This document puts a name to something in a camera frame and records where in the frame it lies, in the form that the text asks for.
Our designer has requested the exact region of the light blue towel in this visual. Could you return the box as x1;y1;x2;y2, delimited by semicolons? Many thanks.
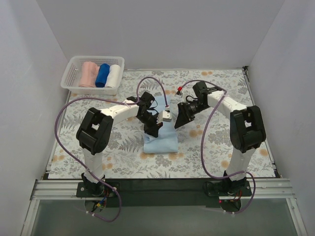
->
143;95;179;154

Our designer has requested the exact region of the pink towel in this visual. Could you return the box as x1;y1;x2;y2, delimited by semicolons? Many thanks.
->
79;61;99;88

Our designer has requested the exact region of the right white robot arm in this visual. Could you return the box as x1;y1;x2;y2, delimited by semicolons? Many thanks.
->
175;80;266;196

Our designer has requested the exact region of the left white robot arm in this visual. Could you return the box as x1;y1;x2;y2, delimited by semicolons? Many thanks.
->
76;92;163;196

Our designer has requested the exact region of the white rolled towel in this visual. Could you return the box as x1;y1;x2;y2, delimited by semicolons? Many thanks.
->
105;64;121;88

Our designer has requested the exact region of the blue rolled towel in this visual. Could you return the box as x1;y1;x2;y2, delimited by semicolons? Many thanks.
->
95;63;110;88

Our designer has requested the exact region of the white plastic basket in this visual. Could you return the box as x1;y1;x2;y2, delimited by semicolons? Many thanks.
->
61;56;125;95

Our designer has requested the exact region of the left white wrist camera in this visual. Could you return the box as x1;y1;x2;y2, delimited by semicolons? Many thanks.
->
157;110;172;123

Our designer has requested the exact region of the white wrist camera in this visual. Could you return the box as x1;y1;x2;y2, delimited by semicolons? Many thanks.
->
157;110;172;123
175;87;183;96

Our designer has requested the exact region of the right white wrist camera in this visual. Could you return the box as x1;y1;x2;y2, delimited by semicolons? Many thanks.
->
175;87;183;96

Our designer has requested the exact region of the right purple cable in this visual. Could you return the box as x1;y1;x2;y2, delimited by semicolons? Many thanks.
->
176;80;256;215

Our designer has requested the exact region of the purple cable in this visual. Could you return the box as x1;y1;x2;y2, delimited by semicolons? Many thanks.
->
176;80;256;215
54;76;171;222

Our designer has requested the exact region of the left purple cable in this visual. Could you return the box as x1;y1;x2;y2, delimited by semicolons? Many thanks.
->
54;76;171;222

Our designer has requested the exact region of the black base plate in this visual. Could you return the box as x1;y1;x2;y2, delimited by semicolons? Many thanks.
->
76;178;253;208

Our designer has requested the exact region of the aluminium rail frame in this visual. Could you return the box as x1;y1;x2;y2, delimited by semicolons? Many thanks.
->
21;178;307;236

